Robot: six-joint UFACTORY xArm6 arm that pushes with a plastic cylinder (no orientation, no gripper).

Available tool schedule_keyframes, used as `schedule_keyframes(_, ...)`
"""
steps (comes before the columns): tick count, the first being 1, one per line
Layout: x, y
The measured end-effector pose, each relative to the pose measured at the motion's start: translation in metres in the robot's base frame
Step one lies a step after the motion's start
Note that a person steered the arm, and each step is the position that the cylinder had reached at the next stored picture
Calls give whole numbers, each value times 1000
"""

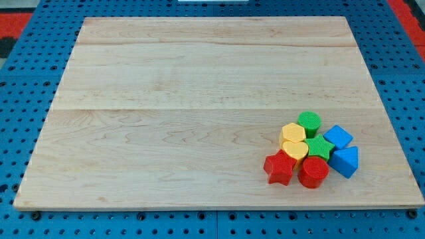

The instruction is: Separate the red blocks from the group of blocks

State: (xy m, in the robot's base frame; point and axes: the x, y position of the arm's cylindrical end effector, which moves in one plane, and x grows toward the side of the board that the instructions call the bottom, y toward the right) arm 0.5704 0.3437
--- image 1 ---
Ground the blue cube block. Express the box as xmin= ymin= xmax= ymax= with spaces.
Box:
xmin=323 ymin=125 xmax=353 ymax=150

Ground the red cylinder block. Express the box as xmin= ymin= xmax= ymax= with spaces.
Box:
xmin=297 ymin=156 xmax=329 ymax=189

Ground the light wooden board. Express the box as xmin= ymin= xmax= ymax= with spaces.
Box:
xmin=14 ymin=17 xmax=424 ymax=212

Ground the green star block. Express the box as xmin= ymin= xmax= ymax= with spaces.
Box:
xmin=305 ymin=134 xmax=335 ymax=162

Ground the red star block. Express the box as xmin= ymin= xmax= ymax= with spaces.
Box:
xmin=263 ymin=149 xmax=297 ymax=186

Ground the blue triangle block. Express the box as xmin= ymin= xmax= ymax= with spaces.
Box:
xmin=328 ymin=146 xmax=359 ymax=179

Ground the yellow hexagon block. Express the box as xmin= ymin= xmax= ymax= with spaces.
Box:
xmin=279 ymin=123 xmax=306 ymax=145

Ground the green cylinder block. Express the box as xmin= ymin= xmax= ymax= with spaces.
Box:
xmin=297 ymin=111 xmax=321 ymax=138

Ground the yellow heart block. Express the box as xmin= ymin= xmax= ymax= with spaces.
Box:
xmin=281 ymin=141 xmax=309 ymax=169

